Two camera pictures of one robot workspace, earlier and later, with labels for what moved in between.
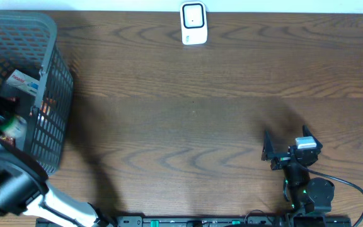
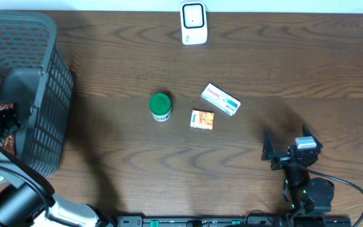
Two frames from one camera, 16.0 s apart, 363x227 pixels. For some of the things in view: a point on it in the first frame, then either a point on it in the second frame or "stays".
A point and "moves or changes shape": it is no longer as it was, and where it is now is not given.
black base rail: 196,221 stays
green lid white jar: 14,126 moves or changes shape
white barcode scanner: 193,23 stays
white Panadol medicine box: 24,82 to 220,99
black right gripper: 268,152 stays
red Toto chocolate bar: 7,142 stays
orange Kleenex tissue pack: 45,106 to 202,120
